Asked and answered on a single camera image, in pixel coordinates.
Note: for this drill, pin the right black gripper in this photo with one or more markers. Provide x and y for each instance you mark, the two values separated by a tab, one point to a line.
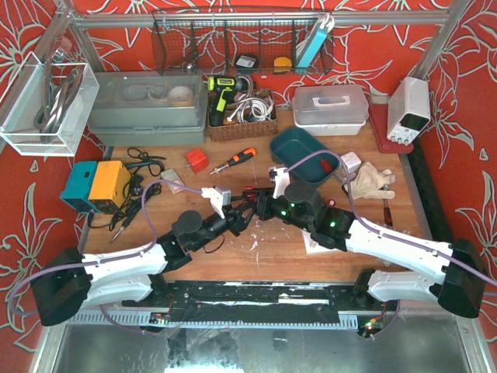
262	206

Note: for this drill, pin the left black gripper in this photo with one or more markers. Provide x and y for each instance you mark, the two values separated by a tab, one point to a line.
234	220

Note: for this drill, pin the orange black screwdriver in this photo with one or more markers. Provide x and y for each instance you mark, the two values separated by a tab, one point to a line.
235	160

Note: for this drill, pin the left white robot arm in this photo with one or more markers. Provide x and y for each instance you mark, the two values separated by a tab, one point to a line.
72	281

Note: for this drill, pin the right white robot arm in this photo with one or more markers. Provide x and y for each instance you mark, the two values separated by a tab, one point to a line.
450	274

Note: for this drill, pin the red spring in tray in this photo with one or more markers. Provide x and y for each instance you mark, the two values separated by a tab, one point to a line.
327	167

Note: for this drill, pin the teal plastic tray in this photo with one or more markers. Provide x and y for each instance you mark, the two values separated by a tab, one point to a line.
292	145

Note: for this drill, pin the red cube adapter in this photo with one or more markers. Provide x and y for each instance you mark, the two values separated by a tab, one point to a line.
196	160

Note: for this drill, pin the white peg board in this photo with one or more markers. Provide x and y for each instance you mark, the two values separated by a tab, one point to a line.
312	247

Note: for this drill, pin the brown wicker basket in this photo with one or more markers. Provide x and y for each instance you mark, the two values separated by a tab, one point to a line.
237	131

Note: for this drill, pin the small clear screw box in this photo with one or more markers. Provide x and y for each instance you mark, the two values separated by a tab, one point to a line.
175	184

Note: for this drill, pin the white cube adapter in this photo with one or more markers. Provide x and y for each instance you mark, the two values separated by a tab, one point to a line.
352	163

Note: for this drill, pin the white plastic lidded box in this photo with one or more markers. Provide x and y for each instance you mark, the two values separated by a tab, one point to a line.
330	110

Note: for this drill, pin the beige work glove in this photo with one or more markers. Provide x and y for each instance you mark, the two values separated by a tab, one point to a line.
370	182

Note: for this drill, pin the soldering iron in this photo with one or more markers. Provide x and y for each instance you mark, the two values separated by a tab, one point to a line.
124	225

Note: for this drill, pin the green black drill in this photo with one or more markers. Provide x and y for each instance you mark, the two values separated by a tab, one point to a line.
225	89

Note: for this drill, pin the small red screwdriver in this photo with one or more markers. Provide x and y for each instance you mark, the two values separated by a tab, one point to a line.
387	214

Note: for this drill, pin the yellow soldering station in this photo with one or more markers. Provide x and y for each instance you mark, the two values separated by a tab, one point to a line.
108	191

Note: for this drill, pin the yellow tape measure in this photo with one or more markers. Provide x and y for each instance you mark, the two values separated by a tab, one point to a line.
282	65

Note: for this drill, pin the grey plastic storage box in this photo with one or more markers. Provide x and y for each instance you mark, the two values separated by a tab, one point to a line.
144	108

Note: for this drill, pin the teal device box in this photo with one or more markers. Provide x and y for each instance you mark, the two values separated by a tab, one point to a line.
78	186

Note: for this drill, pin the white power supply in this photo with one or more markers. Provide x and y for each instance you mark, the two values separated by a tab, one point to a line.
408	111

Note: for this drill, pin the blue white case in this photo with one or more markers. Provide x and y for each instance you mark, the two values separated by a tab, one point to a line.
309	47

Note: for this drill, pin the clear acrylic box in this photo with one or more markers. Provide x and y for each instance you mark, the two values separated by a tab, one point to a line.
47	115

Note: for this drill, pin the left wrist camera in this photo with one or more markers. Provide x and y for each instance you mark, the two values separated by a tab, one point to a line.
219	196

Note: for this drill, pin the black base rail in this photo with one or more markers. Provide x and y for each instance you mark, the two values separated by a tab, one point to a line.
264	303

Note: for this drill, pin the black wire basket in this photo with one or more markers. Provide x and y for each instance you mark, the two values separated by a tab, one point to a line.
198	48

